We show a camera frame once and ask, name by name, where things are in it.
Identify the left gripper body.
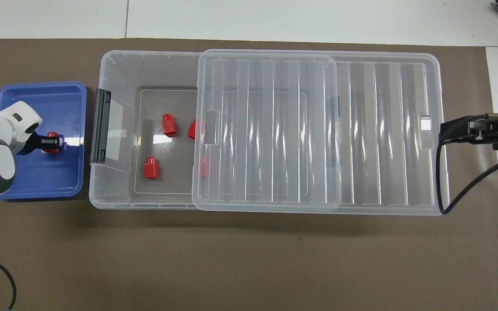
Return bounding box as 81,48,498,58
16,131,45,156

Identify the clear plastic storage box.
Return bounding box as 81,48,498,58
88,50,343,211

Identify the clear plastic box lid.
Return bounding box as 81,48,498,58
192,48,450,216

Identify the blue plastic tray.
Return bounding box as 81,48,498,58
0,81,88,200

